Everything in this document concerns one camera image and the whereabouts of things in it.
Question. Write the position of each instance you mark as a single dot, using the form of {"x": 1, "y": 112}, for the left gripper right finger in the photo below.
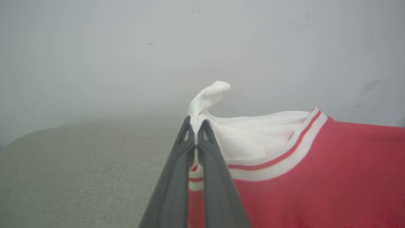
{"x": 218, "y": 196}

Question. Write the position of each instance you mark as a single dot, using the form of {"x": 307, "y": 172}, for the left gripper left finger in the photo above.
{"x": 171, "y": 202}

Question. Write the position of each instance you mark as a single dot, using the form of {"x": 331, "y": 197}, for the red garment with white stripes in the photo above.
{"x": 332, "y": 177}

